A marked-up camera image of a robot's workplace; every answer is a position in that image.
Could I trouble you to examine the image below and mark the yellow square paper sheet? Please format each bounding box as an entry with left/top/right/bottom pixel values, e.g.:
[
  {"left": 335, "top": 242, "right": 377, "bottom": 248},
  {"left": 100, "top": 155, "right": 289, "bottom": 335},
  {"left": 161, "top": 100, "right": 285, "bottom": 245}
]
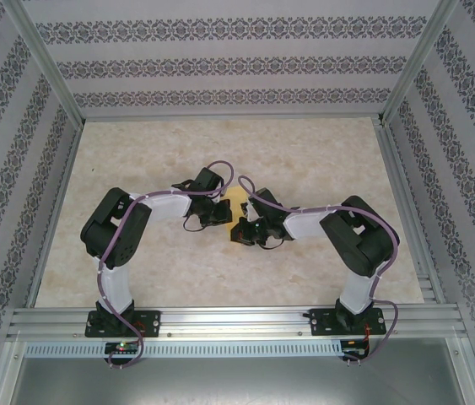
[{"left": 224, "top": 187, "right": 249, "bottom": 245}]

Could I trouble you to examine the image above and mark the grey sheet metal tray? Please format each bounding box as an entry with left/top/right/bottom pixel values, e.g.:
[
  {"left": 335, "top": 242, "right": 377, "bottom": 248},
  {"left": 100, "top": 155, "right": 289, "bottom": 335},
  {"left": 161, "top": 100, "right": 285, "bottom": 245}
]
[{"left": 3, "top": 356, "right": 475, "bottom": 405}]

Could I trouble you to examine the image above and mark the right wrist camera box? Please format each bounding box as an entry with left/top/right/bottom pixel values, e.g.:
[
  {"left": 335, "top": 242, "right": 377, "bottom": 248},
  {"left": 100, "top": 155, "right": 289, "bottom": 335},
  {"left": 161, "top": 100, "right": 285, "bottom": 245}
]
[{"left": 245, "top": 188, "right": 283, "bottom": 214}]

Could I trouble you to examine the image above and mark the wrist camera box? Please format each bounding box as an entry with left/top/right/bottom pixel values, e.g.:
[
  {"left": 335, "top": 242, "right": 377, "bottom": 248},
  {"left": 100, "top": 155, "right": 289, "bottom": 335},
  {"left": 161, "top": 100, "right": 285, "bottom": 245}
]
[
  {"left": 194, "top": 167, "right": 224, "bottom": 196},
  {"left": 245, "top": 188, "right": 283, "bottom": 214}
]

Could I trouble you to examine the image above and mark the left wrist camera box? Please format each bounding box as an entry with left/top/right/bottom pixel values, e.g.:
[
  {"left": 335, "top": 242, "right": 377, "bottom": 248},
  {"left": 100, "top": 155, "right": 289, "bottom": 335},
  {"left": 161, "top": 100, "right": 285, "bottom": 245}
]
[{"left": 194, "top": 167, "right": 224, "bottom": 196}]

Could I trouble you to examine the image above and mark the aluminium mounting rail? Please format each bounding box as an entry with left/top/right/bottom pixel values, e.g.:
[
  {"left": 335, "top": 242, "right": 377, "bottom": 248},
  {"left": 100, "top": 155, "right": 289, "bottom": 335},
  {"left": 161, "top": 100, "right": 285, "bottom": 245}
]
[{"left": 7, "top": 306, "right": 468, "bottom": 341}]

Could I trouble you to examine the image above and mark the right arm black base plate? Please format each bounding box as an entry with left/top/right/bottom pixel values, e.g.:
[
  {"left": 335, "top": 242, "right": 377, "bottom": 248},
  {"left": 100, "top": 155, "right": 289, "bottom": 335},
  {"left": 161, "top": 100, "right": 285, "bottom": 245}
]
[{"left": 309, "top": 306, "right": 388, "bottom": 338}]

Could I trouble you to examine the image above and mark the slotted grey cable duct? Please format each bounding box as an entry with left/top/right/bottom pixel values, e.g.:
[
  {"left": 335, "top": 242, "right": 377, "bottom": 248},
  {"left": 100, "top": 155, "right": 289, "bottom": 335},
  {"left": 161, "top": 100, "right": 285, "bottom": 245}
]
[{"left": 24, "top": 339, "right": 343, "bottom": 358}]

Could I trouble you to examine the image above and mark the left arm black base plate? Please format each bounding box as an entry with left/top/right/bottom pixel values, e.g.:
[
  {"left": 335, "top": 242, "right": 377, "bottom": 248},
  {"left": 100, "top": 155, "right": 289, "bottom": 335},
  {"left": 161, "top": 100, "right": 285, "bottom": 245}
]
[{"left": 86, "top": 310, "right": 162, "bottom": 338}]

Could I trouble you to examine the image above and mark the right aluminium side rail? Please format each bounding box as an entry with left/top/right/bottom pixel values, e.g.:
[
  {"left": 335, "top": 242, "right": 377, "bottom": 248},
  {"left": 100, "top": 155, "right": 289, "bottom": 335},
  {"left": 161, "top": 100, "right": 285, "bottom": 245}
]
[{"left": 374, "top": 120, "right": 447, "bottom": 305}]

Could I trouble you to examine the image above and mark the left aluminium frame post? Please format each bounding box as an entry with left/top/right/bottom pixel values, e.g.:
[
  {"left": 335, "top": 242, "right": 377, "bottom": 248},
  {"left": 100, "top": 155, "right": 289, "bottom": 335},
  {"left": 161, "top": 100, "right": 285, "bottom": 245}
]
[{"left": 7, "top": 0, "right": 85, "bottom": 126}]

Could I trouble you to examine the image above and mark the aluminium frame post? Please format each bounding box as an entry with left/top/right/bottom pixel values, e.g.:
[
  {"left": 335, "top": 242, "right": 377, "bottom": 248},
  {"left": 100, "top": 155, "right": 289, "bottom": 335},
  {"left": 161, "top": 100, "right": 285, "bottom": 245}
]
[
  {"left": 7, "top": 0, "right": 85, "bottom": 126},
  {"left": 378, "top": 0, "right": 460, "bottom": 126}
]

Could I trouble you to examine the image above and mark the right aluminium frame post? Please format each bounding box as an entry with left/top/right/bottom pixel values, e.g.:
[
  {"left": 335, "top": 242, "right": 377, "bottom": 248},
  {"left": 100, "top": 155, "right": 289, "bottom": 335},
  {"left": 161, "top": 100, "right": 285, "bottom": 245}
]
[{"left": 378, "top": 0, "right": 460, "bottom": 126}]

